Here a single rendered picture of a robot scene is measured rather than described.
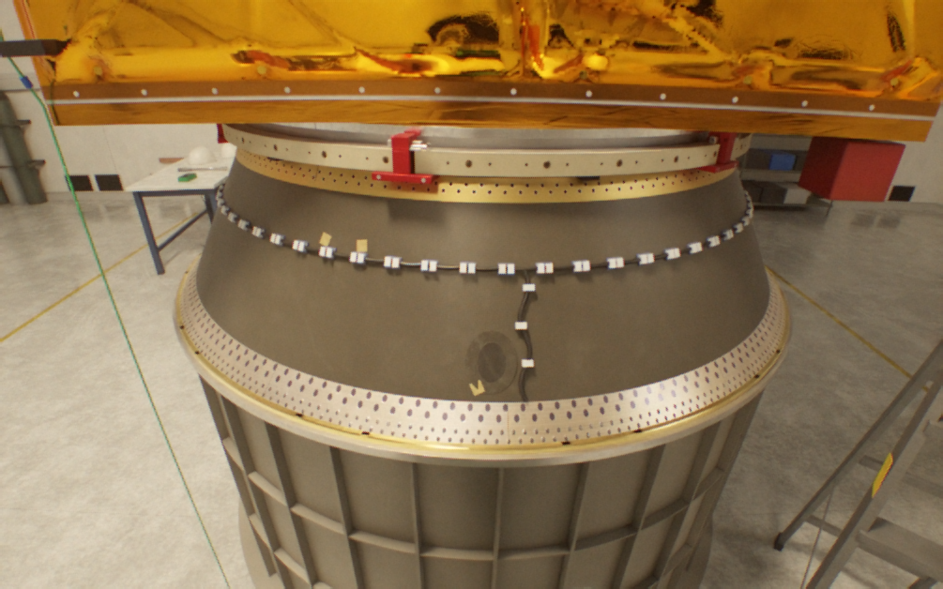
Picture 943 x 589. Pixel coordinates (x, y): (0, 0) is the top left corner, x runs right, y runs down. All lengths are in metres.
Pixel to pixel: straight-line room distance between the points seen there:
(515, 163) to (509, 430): 0.54
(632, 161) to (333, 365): 0.78
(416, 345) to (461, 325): 0.11
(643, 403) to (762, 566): 1.54
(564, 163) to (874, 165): 0.77
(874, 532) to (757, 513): 1.24
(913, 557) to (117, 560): 2.71
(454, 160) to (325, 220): 0.34
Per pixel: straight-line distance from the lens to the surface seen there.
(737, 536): 2.59
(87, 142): 8.39
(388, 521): 1.29
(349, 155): 1.03
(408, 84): 1.03
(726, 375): 1.29
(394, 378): 1.02
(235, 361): 1.28
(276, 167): 1.27
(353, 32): 1.00
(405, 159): 0.96
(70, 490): 3.07
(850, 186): 1.42
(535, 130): 1.00
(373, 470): 1.16
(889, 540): 1.53
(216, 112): 1.17
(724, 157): 1.27
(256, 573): 2.31
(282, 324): 1.17
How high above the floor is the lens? 1.89
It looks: 28 degrees down
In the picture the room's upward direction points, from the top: 1 degrees clockwise
